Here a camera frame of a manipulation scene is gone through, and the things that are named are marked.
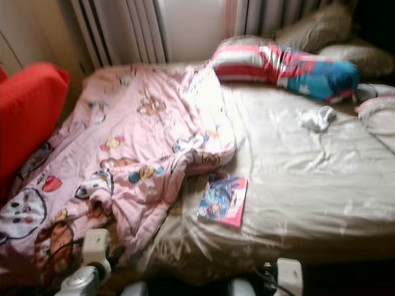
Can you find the pink cartoon print quilt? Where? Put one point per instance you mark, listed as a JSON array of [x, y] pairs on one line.
[[142, 129]]

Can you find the pink blue manga book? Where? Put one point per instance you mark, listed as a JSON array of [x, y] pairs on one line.
[[222, 200]]

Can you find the red fabric cushion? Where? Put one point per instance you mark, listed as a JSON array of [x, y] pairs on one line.
[[31, 117]]

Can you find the grey curtain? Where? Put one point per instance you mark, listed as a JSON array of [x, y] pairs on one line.
[[117, 31], [268, 15]]

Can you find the silver robot left leg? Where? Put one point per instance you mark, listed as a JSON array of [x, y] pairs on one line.
[[131, 290]]

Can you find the silver robot leg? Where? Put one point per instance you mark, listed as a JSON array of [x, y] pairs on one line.
[[131, 290], [242, 288]]

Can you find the silver robot right leg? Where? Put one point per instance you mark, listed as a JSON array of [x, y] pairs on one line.
[[242, 288]]

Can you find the striped red blue bolster pillow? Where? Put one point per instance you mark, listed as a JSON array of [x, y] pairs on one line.
[[284, 69]]

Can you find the beige floral bedsheet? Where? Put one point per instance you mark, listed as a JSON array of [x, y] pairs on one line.
[[302, 185]]

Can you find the crumpled white sock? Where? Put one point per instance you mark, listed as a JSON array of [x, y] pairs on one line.
[[316, 119]]

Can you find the beige folded duvet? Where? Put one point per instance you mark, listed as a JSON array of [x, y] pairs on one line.
[[379, 120]]

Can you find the white striped pillow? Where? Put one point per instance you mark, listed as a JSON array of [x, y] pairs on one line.
[[376, 91]]

